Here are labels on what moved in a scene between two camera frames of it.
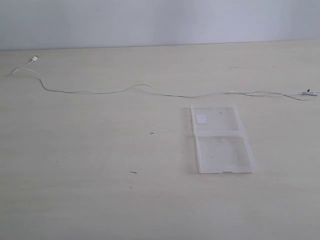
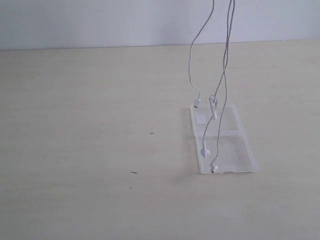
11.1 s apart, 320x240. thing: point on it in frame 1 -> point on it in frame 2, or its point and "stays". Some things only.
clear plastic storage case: x=222 y=146 stays
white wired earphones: x=306 y=95 -> x=213 y=99
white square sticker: x=201 y=119 stays
